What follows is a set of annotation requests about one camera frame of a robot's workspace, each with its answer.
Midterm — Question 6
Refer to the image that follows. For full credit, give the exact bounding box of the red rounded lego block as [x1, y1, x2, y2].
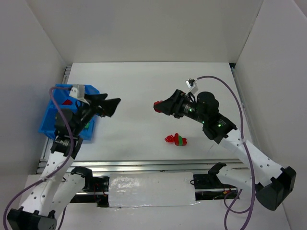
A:
[153, 101, 163, 113]

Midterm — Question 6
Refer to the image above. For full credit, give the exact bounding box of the red arch lego piece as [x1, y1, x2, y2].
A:
[165, 135, 174, 143]

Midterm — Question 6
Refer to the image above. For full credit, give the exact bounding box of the red green striped rounded lego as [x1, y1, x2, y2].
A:
[174, 133, 188, 146]

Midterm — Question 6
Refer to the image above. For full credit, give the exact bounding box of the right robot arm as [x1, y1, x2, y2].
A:
[153, 90, 296, 211]

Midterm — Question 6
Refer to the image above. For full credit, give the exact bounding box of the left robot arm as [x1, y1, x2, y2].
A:
[3, 93, 121, 230]

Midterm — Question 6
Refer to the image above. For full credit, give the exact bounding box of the red lego brick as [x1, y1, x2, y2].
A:
[62, 99, 72, 105]

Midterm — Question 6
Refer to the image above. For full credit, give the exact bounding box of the blue plastic divided bin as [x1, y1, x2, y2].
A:
[39, 85, 100, 141]

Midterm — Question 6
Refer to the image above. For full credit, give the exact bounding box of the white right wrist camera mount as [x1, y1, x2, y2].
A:
[186, 79, 198, 96]

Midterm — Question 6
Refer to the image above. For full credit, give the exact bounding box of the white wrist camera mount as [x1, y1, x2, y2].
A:
[186, 79, 198, 96]
[69, 84, 85, 101]

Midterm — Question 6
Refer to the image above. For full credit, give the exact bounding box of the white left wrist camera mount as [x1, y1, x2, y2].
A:
[69, 84, 85, 101]

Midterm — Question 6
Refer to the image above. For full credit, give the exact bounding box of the aluminium table rail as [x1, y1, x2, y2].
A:
[67, 159, 245, 175]

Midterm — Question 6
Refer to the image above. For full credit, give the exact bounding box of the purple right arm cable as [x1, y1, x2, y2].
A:
[195, 75, 256, 230]

